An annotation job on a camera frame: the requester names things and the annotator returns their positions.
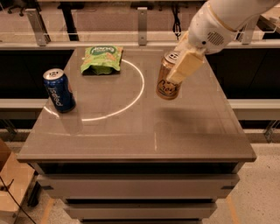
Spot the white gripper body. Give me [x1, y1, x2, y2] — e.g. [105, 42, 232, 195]
[188, 2, 236, 54]

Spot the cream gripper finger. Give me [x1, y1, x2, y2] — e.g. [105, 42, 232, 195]
[174, 31, 189, 52]
[166, 50, 204, 84]

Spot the orange LaCroix soda can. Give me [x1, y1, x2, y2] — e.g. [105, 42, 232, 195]
[155, 51, 183, 101]

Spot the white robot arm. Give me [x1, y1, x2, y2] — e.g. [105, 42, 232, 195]
[167, 0, 280, 84]

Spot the green rice chip bag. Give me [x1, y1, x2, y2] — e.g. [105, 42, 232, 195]
[80, 45, 123, 75]

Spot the blue Pepsi can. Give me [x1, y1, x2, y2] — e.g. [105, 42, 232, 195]
[43, 68, 76, 113]

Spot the grey drawer cabinet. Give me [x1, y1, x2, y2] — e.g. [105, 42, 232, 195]
[17, 47, 256, 224]

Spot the black table leg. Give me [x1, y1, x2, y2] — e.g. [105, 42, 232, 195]
[60, 2, 79, 41]

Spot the black office chair base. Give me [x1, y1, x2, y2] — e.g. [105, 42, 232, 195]
[7, 0, 42, 17]

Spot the cardboard box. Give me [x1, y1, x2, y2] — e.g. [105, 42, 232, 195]
[0, 139, 34, 224]

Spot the black hanging cable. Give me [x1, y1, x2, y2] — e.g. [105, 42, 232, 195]
[171, 3, 182, 41]

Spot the right metal rail bracket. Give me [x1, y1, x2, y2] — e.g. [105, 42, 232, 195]
[236, 16, 259, 45]

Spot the metal rail bracket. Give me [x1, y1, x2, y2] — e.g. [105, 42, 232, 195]
[25, 9, 51, 46]
[236, 16, 259, 45]
[137, 7, 148, 46]

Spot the middle metal rail bracket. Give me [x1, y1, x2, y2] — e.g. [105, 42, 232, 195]
[137, 7, 148, 46]

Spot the left metal rail bracket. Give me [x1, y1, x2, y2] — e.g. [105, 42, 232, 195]
[25, 9, 51, 46]

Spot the black cable on floor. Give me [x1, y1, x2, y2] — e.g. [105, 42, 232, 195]
[0, 176, 38, 224]

